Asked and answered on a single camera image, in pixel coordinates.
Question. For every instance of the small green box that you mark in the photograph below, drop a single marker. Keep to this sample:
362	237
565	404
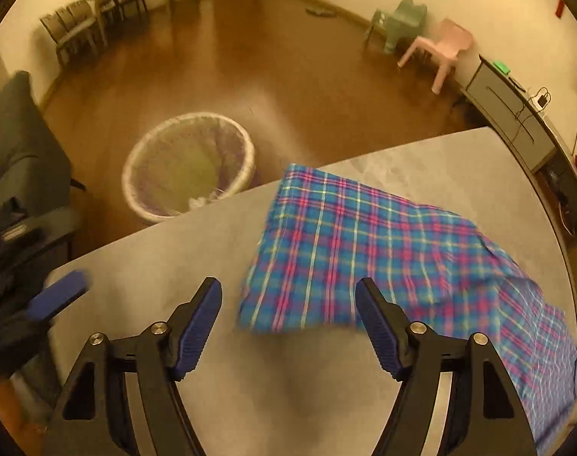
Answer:
502	66

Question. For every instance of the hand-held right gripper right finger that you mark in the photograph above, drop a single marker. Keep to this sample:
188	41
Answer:
381	332

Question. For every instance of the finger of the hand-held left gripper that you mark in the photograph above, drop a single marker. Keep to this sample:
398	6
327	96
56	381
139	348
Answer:
60	294

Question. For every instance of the pink plastic child chair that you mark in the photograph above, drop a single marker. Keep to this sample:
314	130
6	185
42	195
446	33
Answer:
440	52

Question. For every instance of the grey television cabinet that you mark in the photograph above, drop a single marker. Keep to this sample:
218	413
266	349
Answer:
511	118

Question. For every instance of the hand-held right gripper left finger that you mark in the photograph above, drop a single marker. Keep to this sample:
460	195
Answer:
200	327

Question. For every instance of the green plastic child chair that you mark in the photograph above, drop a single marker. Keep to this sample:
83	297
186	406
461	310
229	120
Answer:
397	21

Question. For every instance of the round waste basket white liner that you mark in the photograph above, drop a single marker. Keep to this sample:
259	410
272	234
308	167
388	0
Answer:
188	171

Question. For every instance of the red hanging ornament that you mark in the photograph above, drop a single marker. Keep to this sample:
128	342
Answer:
559	9

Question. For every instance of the blue pink plaid shirt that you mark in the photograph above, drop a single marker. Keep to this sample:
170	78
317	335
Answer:
364	247

